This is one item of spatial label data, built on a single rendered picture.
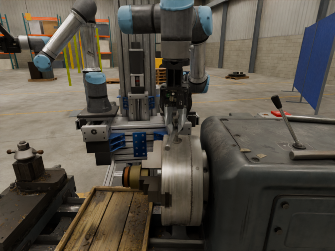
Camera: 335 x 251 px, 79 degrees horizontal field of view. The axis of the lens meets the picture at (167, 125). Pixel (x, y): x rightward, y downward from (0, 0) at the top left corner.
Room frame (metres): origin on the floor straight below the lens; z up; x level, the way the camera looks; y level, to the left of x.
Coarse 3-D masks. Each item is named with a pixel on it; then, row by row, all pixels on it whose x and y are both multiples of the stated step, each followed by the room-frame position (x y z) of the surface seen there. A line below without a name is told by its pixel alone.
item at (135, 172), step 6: (126, 168) 0.63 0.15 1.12; (132, 168) 0.63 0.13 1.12; (138, 168) 0.63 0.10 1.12; (126, 174) 0.61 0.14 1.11; (132, 174) 0.61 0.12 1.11; (138, 174) 0.60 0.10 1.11; (144, 174) 0.62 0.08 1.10; (126, 180) 0.60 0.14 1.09; (132, 180) 0.60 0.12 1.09; (138, 180) 0.59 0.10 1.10; (126, 186) 0.60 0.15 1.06; (132, 186) 0.60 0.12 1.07; (138, 186) 0.59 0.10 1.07
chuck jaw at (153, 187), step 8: (144, 176) 0.60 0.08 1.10; (152, 176) 0.60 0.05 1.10; (160, 176) 0.60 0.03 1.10; (144, 184) 0.55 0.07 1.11; (152, 184) 0.54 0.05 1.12; (160, 184) 0.54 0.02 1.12; (144, 192) 0.54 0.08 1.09; (152, 192) 0.50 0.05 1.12; (160, 192) 0.50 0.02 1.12; (168, 192) 0.49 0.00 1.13; (152, 200) 0.50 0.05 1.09; (160, 200) 0.50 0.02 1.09; (168, 200) 0.48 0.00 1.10
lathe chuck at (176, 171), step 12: (180, 144) 0.59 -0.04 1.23; (168, 156) 0.55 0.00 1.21; (180, 156) 0.55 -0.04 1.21; (168, 168) 0.52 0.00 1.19; (180, 168) 0.52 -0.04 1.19; (168, 180) 0.50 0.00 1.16; (180, 180) 0.50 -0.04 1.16; (180, 192) 0.48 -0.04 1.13; (180, 204) 0.47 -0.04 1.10; (168, 216) 0.48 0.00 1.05; (180, 216) 0.48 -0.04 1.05
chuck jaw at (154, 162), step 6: (156, 144) 0.70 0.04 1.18; (162, 144) 0.70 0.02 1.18; (156, 150) 0.68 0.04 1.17; (150, 156) 0.67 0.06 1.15; (156, 156) 0.67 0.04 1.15; (144, 162) 0.65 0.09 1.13; (150, 162) 0.65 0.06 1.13; (156, 162) 0.65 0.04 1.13; (144, 168) 0.65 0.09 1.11; (150, 168) 0.65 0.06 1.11; (156, 168) 0.65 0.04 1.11
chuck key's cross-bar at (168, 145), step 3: (177, 114) 0.67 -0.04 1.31; (174, 123) 0.60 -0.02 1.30; (177, 123) 0.60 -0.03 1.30; (174, 126) 0.57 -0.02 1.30; (174, 129) 0.53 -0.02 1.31; (171, 132) 0.50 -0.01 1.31; (174, 132) 0.50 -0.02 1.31; (171, 135) 0.46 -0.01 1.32; (174, 135) 0.48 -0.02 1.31; (168, 138) 0.44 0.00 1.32; (171, 138) 0.43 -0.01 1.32; (168, 141) 0.41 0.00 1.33; (171, 141) 0.41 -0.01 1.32; (168, 144) 0.38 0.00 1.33; (171, 144) 0.41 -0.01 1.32; (165, 147) 0.38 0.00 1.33; (168, 147) 0.38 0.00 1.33
